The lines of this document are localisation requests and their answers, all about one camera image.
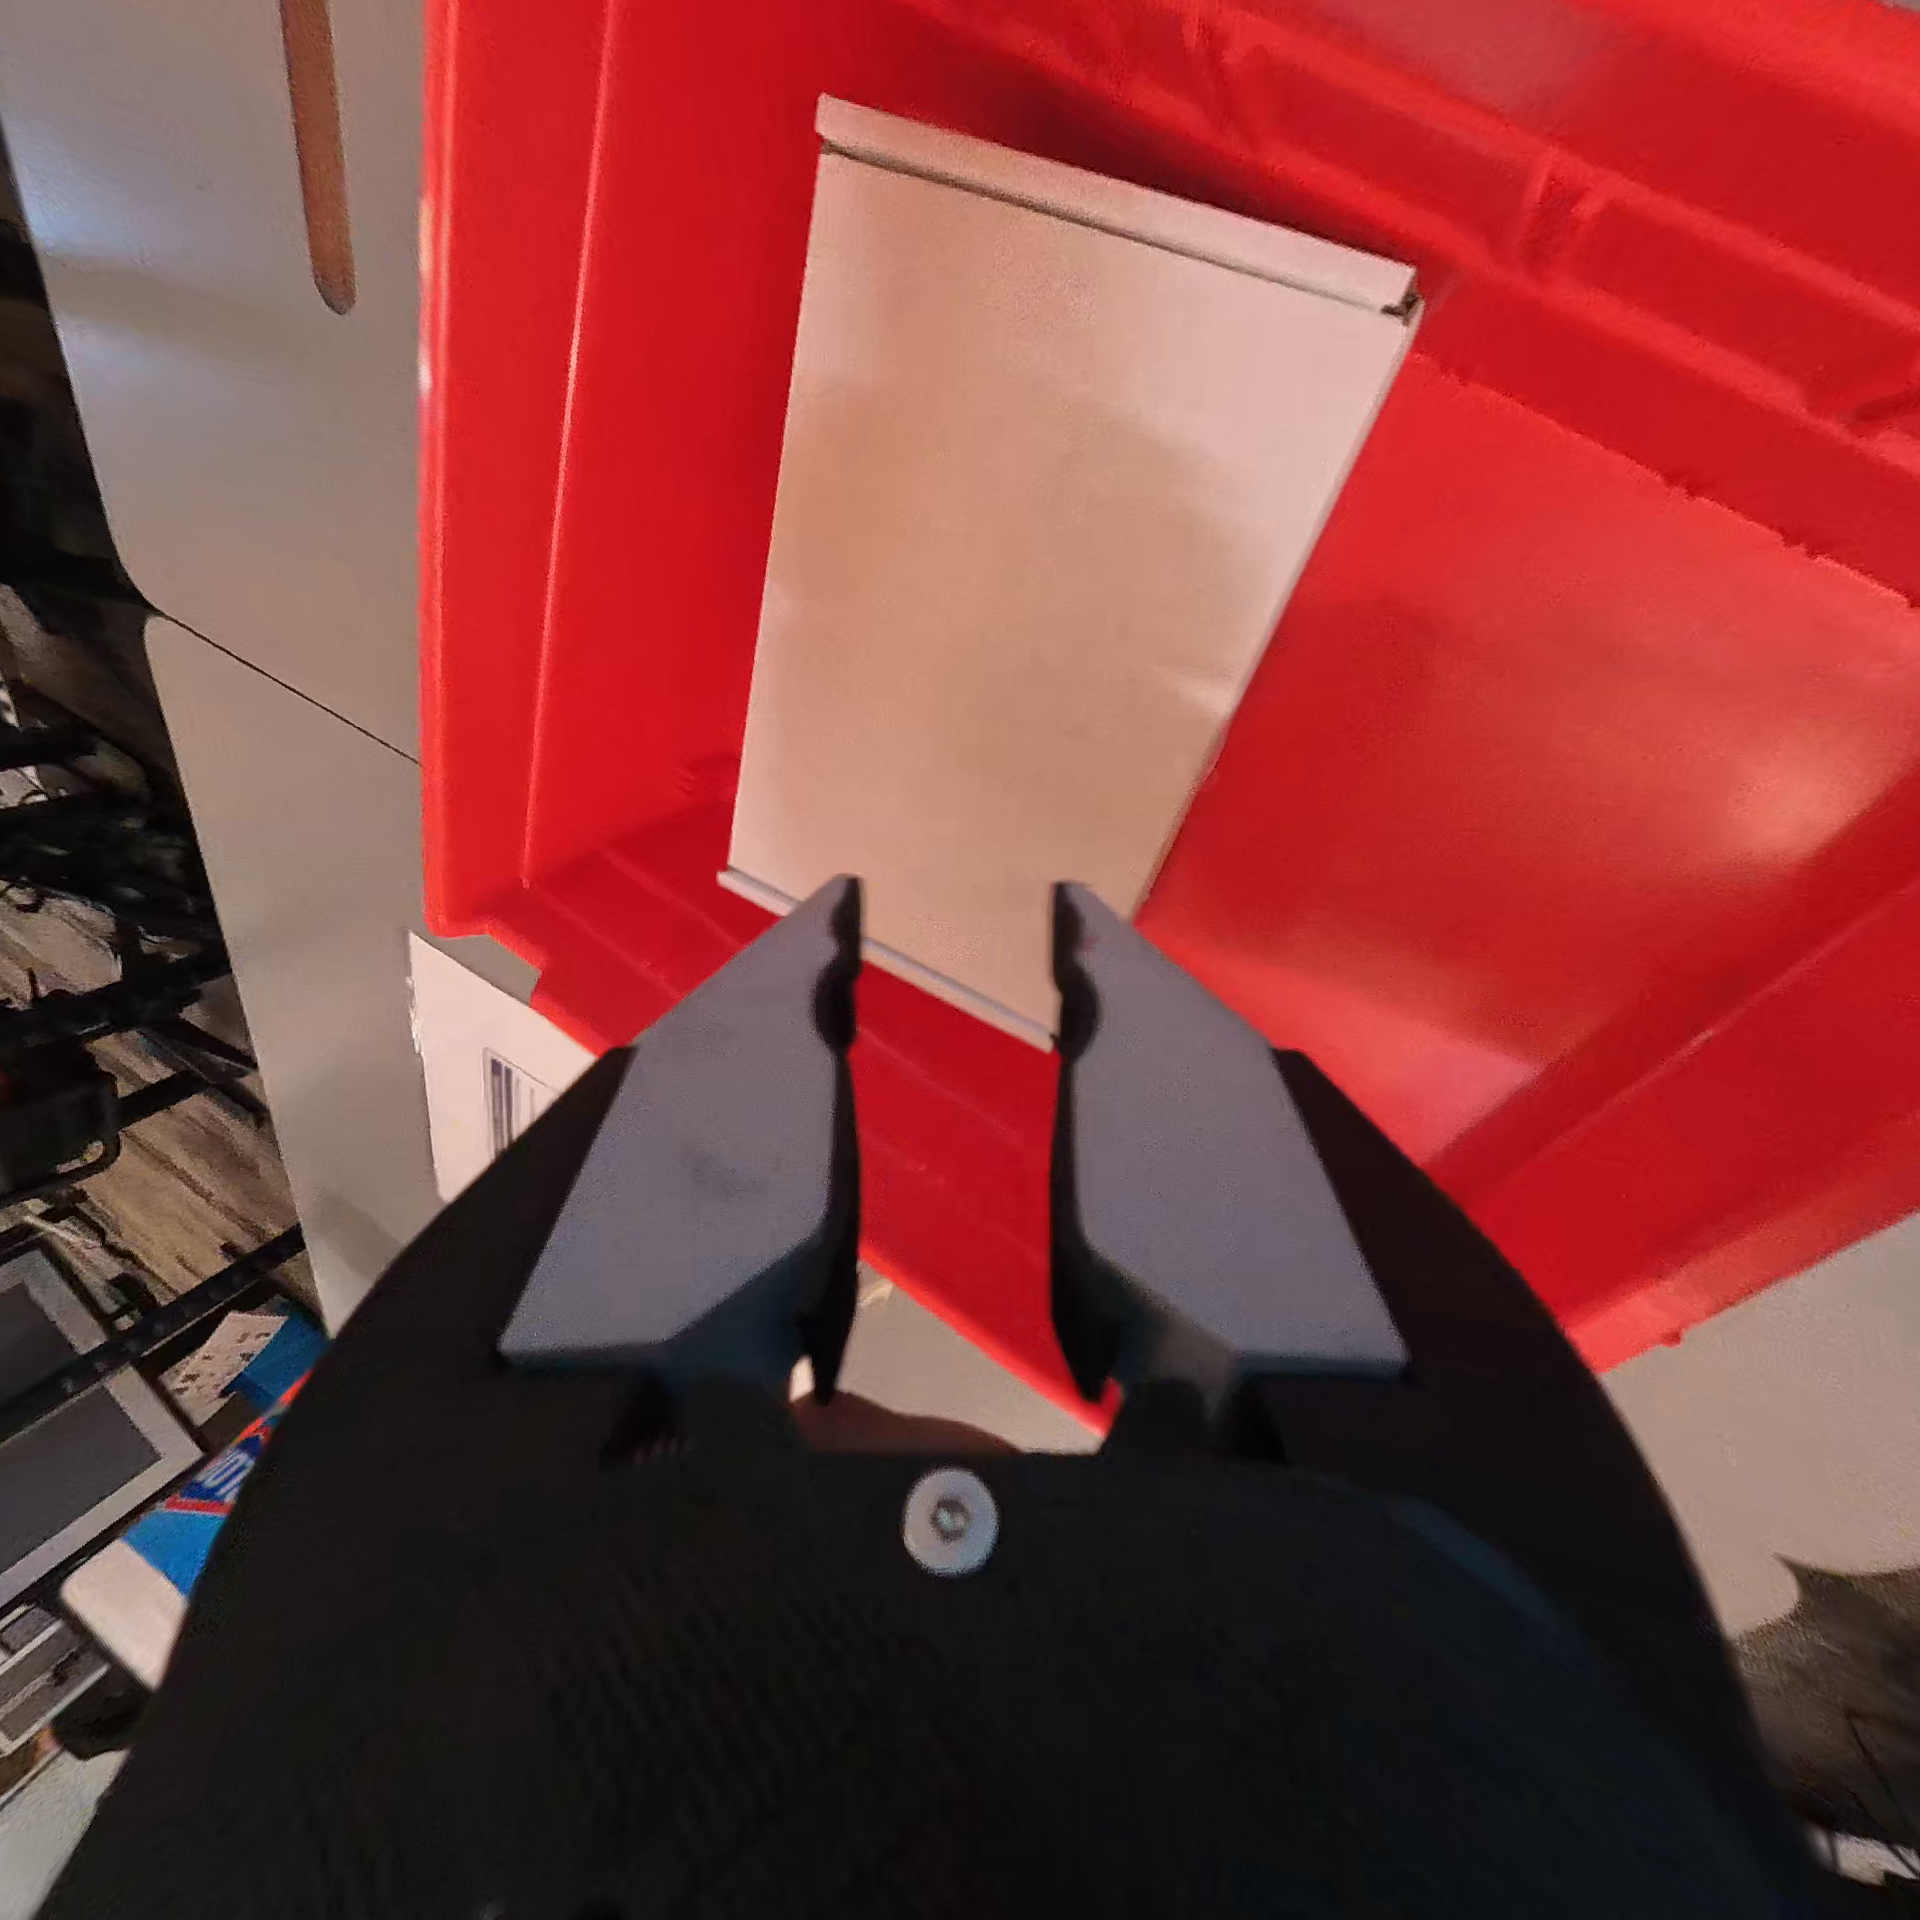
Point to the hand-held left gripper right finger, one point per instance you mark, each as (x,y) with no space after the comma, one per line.
(1201,1184)

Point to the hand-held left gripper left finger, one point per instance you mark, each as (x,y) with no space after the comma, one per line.
(704,1170)

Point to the red plastic bin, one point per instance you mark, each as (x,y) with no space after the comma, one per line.
(1576,720)

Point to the white cardboard box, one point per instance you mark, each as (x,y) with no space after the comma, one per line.
(1035,570)

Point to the white paper label sheet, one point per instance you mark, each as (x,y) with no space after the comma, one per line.
(465,1050)

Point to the blue packet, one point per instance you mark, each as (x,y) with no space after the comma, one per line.
(211,1483)

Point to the grey framed screen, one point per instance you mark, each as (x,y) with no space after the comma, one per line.
(66,1440)

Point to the wooden strip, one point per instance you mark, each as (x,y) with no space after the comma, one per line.
(319,150)

